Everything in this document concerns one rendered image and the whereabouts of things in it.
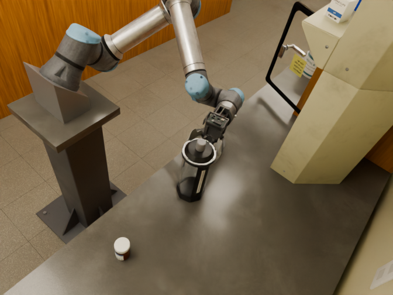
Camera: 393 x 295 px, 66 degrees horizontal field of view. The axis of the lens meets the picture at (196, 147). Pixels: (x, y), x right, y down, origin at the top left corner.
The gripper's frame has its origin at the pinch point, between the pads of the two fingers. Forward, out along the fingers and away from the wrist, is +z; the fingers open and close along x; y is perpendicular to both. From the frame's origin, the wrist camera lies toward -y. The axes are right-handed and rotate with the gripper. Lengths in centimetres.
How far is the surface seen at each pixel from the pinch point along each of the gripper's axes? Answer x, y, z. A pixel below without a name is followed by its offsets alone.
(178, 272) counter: 9.5, -22.0, 26.5
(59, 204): -85, -112, -12
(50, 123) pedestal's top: -63, -20, -1
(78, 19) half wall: -153, -47, -123
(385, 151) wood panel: 64, -9, -54
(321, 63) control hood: 22.1, 30.2, -24.2
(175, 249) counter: 5.2, -21.6, 20.6
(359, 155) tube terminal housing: 49, 1, -32
